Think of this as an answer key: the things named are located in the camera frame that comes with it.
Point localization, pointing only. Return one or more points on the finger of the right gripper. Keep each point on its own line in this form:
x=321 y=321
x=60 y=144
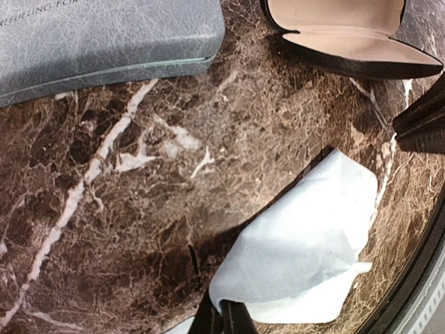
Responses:
x=420 y=128

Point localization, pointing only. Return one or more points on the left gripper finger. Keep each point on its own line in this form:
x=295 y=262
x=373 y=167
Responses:
x=234 y=318

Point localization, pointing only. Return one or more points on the small blue cleaning cloth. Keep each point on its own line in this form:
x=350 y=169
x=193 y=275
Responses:
x=296 y=262

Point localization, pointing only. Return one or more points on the black glasses case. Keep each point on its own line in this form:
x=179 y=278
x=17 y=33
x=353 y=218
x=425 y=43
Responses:
x=349 y=38

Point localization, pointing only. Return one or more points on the black front table rail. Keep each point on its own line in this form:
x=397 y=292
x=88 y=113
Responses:
x=420 y=278

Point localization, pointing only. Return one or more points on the blue-grey glasses case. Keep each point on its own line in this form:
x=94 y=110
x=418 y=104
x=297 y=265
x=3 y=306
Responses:
x=52 y=47

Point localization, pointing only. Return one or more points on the white slotted cable duct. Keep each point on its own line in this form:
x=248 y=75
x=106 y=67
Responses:
x=429 y=316

